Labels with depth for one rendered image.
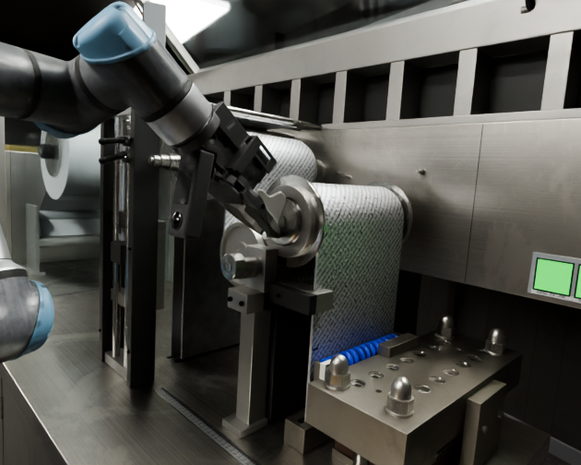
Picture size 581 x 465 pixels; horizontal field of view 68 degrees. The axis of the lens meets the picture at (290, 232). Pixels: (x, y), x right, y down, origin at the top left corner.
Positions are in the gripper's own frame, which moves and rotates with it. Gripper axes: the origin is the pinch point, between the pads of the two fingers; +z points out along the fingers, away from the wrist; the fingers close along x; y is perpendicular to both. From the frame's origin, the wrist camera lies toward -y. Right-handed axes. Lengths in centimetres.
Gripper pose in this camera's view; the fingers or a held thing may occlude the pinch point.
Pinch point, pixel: (267, 234)
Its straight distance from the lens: 66.3
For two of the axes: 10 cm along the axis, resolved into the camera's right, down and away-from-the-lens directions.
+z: 5.1, 6.0, 6.2
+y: 5.0, -7.9, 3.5
